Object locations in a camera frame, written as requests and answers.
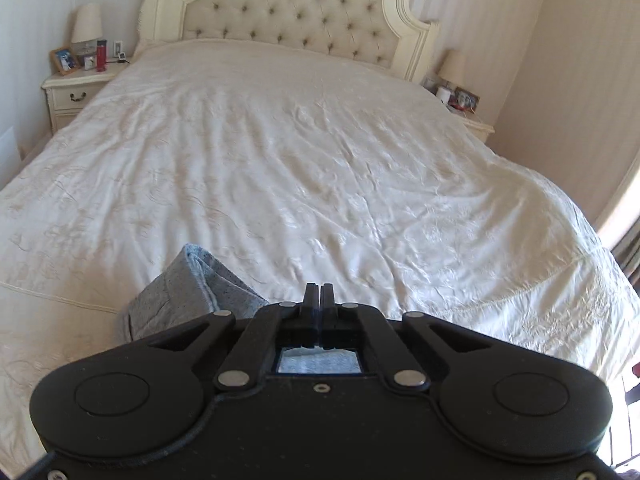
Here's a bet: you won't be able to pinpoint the grey sweatpants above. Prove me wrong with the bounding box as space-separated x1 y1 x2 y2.
115 244 361 375

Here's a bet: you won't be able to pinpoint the cream embroidered bedspread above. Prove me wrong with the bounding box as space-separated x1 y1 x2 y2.
1 40 639 474

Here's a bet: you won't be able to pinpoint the cream right nightstand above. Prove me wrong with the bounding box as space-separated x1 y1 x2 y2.
449 106 495 144

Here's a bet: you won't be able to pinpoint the cream nightstand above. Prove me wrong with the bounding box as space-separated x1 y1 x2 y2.
449 106 495 144
41 62 129 134

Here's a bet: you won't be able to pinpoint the white mug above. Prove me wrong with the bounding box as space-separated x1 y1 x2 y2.
436 86 451 104

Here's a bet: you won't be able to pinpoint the right beige table lamp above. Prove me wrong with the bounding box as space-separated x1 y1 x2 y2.
437 49 466 87

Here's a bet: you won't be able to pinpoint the beige table lamp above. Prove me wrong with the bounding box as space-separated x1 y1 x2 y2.
70 2 103 66
437 49 466 87

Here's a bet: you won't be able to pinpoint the cream left nightstand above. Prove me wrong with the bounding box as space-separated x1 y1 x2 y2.
41 62 129 134

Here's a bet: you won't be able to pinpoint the cream tufted headboard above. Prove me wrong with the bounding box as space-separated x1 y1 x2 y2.
138 0 439 84

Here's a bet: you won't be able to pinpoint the red bottle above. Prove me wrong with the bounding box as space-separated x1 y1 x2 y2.
96 39 107 73

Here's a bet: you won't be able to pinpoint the left beige table lamp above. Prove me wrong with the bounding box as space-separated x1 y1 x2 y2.
70 2 103 66

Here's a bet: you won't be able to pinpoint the right dark picture frame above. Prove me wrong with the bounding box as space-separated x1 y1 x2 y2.
448 87 480 113

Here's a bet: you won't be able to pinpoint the white wall socket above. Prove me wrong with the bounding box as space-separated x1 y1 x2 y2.
113 40 122 58

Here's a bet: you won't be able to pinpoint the wooden picture frame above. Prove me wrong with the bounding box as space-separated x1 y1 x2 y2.
50 47 80 76

